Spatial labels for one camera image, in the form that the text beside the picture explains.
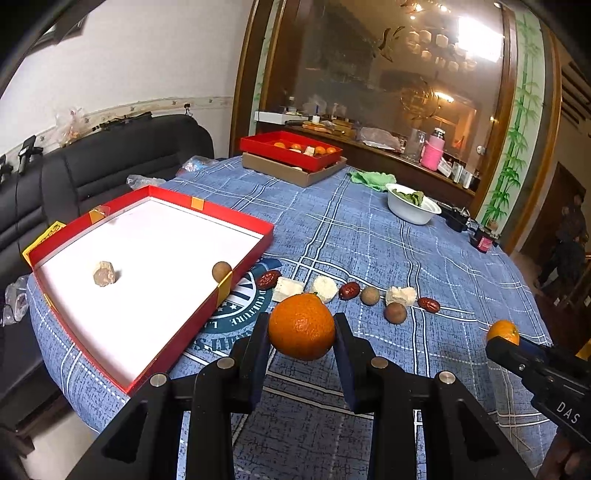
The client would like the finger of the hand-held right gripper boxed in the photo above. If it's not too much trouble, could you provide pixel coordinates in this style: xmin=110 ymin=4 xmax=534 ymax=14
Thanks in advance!
xmin=486 ymin=337 xmax=578 ymax=384

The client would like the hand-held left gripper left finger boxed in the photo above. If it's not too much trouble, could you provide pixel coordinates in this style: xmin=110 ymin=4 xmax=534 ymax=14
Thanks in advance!
xmin=69 ymin=312 xmax=271 ymax=480

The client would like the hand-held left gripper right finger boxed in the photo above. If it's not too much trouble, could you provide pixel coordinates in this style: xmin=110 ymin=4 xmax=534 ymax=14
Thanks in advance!
xmin=334 ymin=313 xmax=536 ymax=480

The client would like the large orange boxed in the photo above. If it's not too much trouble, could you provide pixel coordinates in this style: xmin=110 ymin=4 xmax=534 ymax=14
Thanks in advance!
xmin=486 ymin=319 xmax=520 ymax=346
xmin=268 ymin=294 xmax=336 ymax=361

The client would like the white hexagonal cake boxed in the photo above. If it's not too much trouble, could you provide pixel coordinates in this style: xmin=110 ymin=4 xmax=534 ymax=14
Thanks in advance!
xmin=271 ymin=277 xmax=305 ymax=303
xmin=308 ymin=275 xmax=339 ymax=304
xmin=385 ymin=286 xmax=417 ymax=306

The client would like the large red tray box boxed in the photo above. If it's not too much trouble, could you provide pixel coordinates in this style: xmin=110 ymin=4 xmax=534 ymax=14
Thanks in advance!
xmin=22 ymin=185 xmax=275 ymax=396

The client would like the person's right hand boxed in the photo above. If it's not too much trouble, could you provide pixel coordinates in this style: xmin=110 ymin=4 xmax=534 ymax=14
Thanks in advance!
xmin=551 ymin=429 xmax=591 ymax=480

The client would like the blue plaid tablecloth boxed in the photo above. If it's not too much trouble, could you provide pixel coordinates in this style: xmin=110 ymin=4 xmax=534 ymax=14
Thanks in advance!
xmin=25 ymin=154 xmax=561 ymax=480

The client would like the red and black device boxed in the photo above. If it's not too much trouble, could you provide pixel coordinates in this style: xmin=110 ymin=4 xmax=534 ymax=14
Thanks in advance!
xmin=471 ymin=228 xmax=497 ymax=253

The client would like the white bowl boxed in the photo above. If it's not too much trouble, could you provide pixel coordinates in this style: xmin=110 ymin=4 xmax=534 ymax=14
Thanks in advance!
xmin=385 ymin=183 xmax=443 ymax=225

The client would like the brown hexagonal cake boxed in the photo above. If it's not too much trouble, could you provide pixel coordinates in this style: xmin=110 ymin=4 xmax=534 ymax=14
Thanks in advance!
xmin=92 ymin=261 xmax=121 ymax=287

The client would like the green cloth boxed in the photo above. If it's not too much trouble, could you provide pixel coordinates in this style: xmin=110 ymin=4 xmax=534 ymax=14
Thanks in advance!
xmin=348 ymin=170 xmax=398 ymax=192

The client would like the brown cardboard box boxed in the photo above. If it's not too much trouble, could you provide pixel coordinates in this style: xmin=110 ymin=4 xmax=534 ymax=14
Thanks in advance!
xmin=242 ymin=151 xmax=348 ymax=188

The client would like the small red box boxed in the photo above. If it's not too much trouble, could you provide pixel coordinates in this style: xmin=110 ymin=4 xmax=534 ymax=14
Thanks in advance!
xmin=239 ymin=131 xmax=344 ymax=172

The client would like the crumpled clear plastic bag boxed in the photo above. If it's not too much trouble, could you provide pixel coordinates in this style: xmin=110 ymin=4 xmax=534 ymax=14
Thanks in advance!
xmin=127 ymin=174 xmax=167 ymax=190

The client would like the pink bottle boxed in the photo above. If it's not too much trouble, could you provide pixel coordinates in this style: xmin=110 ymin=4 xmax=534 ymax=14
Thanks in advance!
xmin=420 ymin=129 xmax=446 ymax=171

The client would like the grey plastic bag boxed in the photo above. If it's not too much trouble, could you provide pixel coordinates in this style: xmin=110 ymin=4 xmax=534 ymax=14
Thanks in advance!
xmin=360 ymin=127 xmax=400 ymax=149

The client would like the glass pitcher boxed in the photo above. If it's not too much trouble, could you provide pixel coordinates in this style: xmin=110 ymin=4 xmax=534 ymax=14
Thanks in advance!
xmin=406 ymin=129 xmax=428 ymax=160

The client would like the flat white box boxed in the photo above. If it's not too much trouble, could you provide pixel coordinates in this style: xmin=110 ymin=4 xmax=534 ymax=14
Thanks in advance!
xmin=254 ymin=111 xmax=301 ymax=125

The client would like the black leather sofa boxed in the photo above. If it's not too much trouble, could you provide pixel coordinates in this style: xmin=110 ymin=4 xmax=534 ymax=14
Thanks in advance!
xmin=0 ymin=114 xmax=215 ymax=287

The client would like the yellow leaflet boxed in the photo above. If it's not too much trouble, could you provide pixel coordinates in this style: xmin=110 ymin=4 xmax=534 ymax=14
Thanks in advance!
xmin=22 ymin=220 xmax=68 ymax=266

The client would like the wooden framed glass partition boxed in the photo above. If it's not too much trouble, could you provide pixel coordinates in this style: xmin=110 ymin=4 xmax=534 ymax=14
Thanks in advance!
xmin=231 ymin=0 xmax=561 ymax=250

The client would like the clear bag with snacks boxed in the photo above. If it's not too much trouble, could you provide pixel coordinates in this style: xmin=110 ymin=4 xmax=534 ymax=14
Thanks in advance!
xmin=55 ymin=107 xmax=90 ymax=148

